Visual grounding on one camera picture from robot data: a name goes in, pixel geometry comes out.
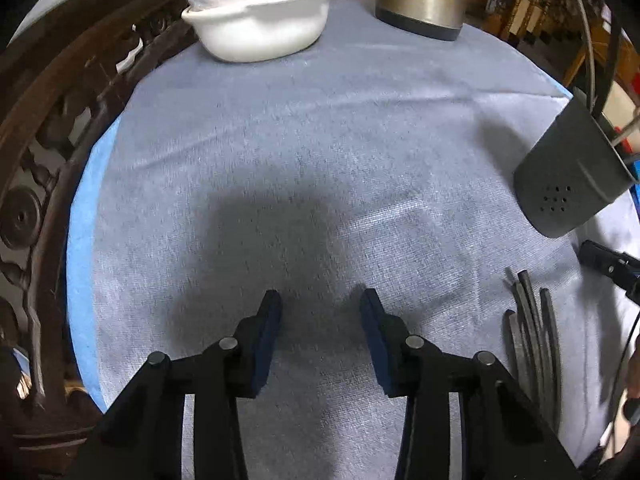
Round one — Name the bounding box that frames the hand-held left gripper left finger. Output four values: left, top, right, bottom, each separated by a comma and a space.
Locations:
75, 289, 283, 480

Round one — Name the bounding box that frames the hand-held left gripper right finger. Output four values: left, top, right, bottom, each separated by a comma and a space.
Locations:
360, 287, 581, 480

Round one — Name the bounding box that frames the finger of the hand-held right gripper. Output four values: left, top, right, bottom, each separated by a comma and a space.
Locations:
580, 240, 640, 306
614, 114, 640, 206

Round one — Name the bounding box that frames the grey metal utensil holder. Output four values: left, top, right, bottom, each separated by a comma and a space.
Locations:
513, 92, 638, 239

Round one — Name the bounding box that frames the grey tablecloth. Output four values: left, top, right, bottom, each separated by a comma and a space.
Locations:
90, 0, 640, 480

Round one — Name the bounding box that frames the wooden staircase railing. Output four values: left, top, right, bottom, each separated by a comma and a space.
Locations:
480, 0, 640, 91

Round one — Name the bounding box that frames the blue table cover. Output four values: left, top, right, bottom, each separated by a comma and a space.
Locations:
66, 77, 573, 413

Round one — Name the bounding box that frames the white bowl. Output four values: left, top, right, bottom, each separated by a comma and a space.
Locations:
181, 0, 341, 63

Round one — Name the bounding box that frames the dark carved wooden sideboard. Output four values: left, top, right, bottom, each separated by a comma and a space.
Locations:
0, 0, 201, 480

